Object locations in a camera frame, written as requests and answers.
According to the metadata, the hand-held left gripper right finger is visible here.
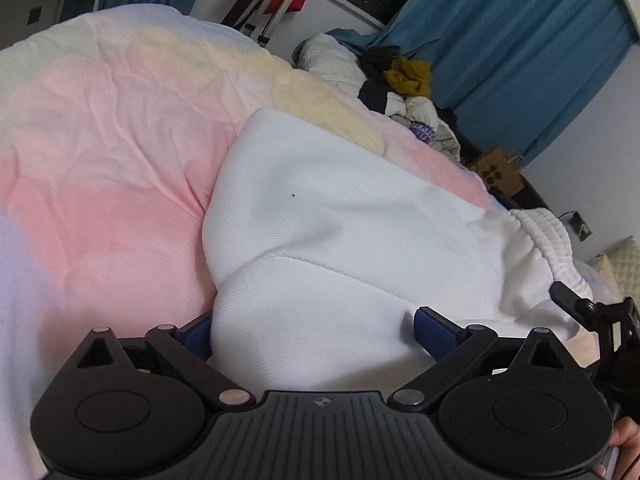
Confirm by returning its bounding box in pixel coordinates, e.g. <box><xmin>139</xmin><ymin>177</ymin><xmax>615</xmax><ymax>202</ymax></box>
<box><xmin>392</xmin><ymin>307</ymin><xmax>568</xmax><ymax>413</ymax></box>

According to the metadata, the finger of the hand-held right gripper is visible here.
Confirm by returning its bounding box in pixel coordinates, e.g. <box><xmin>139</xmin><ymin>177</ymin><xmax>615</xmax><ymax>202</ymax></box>
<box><xmin>549</xmin><ymin>281</ymin><xmax>603</xmax><ymax>331</ymax></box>

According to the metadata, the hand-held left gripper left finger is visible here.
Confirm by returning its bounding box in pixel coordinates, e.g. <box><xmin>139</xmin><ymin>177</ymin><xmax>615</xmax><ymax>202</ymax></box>
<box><xmin>75</xmin><ymin>310</ymin><xmax>251</xmax><ymax>411</ymax></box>

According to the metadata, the white sweatshirt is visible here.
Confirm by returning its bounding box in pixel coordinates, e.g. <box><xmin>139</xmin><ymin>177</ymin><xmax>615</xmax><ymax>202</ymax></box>
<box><xmin>202</xmin><ymin>107</ymin><xmax>593</xmax><ymax>396</ymax></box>

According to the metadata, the metal clothes rack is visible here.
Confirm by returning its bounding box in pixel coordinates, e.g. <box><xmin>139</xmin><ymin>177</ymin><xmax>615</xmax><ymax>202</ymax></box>
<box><xmin>220</xmin><ymin>0</ymin><xmax>313</xmax><ymax>48</ymax></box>

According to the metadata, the person's right hand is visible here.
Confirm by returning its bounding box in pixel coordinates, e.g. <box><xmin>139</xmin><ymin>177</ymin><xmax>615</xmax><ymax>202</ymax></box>
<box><xmin>595</xmin><ymin>417</ymin><xmax>640</xmax><ymax>480</ymax></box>

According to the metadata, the quilted beige cushion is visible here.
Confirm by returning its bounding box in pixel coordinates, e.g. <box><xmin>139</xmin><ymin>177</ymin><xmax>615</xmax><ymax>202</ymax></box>
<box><xmin>592</xmin><ymin>235</ymin><xmax>640</xmax><ymax>296</ymax></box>

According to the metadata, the cardboard box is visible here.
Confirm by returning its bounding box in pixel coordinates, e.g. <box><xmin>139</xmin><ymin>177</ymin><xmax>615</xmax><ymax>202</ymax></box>
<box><xmin>470</xmin><ymin>147</ymin><xmax>526</xmax><ymax>198</ymax></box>

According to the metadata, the pastel pink bed blanket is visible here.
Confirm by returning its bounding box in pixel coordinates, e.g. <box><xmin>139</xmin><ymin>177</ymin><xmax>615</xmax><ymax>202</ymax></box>
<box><xmin>0</xmin><ymin>2</ymin><xmax>621</xmax><ymax>480</ymax></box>

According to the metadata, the beige cloth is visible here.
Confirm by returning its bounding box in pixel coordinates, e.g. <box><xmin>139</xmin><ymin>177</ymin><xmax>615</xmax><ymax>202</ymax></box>
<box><xmin>390</xmin><ymin>95</ymin><xmax>461</xmax><ymax>161</ymax></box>

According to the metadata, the mustard yellow cloth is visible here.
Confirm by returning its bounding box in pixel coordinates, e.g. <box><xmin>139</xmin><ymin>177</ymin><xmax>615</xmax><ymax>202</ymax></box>
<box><xmin>384</xmin><ymin>55</ymin><xmax>433</xmax><ymax>97</ymax></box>

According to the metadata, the black cloth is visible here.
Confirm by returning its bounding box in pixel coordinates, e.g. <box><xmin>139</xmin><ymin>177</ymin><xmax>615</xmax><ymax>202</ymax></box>
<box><xmin>357</xmin><ymin>45</ymin><xmax>401</xmax><ymax>111</ymax></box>

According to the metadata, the white quilted jacket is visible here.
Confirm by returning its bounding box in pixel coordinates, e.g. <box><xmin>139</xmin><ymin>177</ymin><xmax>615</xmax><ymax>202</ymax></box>
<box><xmin>292</xmin><ymin>32</ymin><xmax>368</xmax><ymax>91</ymax></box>

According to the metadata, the wall socket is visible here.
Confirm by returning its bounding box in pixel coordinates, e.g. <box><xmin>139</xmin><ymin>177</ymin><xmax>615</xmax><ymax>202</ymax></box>
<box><xmin>570</xmin><ymin>212</ymin><xmax>593</xmax><ymax>241</ymax></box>

